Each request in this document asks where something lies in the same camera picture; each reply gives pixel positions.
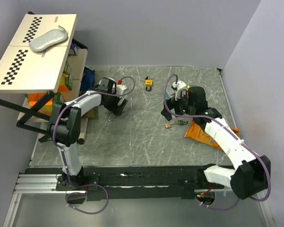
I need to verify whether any large brass padlock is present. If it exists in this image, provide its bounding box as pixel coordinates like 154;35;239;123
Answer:
106;112;118;122

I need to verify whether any green yellow tea box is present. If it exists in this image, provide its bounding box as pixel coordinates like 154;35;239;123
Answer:
39;92;65;115

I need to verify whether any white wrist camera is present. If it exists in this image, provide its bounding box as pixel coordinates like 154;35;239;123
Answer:
171;80;187;100
116;80;127;97

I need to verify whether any green orange juice carton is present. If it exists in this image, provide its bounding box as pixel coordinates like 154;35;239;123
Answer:
57;74;73;92

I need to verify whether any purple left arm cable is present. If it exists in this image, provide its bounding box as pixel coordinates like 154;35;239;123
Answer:
52;76;136;216

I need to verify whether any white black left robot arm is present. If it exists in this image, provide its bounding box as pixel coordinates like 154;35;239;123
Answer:
47;77;133;190

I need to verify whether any key ring with keys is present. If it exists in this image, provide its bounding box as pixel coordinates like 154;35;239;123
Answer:
171;119;190;126

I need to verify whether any yellow padlock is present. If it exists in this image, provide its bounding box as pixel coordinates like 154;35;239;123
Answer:
145;77;153;92

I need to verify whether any teal white small box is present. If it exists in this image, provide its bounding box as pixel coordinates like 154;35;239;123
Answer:
165;86;177;99

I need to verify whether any black frame beige shelf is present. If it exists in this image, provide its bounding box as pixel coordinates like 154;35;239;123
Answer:
0;12;88;134

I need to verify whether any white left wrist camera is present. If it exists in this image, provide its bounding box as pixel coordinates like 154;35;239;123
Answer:
116;80;127;97

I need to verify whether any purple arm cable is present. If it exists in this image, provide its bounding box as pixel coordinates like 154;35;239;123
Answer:
163;74;272;211
52;76;136;216

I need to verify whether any silver glitter pouch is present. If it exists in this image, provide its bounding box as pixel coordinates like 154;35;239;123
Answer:
29;26;68;52

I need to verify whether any small brass padlock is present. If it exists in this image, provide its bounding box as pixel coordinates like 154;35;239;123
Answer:
165;120;172;129

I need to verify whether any blue snack bag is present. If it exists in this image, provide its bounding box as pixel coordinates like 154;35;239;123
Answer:
80;67;95;92

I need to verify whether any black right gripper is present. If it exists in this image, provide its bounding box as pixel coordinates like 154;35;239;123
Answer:
161;90;195;121

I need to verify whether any purple white small box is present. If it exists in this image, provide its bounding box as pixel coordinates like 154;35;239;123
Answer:
68;43;79;56

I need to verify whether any orange honey dijon chip bag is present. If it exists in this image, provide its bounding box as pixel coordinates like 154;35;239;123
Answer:
184;120;241;151

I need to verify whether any green tea box upper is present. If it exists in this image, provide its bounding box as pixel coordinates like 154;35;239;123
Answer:
63;60;71;74

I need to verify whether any checkerboard calibration board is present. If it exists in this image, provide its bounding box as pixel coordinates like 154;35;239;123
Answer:
0;14;78;94

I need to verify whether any aluminium rail frame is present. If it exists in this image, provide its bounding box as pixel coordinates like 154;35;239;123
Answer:
2;68;275;227

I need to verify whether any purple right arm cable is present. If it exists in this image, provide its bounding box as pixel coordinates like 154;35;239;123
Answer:
163;74;272;211

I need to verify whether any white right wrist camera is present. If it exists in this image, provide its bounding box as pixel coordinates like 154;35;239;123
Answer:
171;80;187;100

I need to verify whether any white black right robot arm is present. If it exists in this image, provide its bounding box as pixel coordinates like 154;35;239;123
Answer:
161;81;271;200

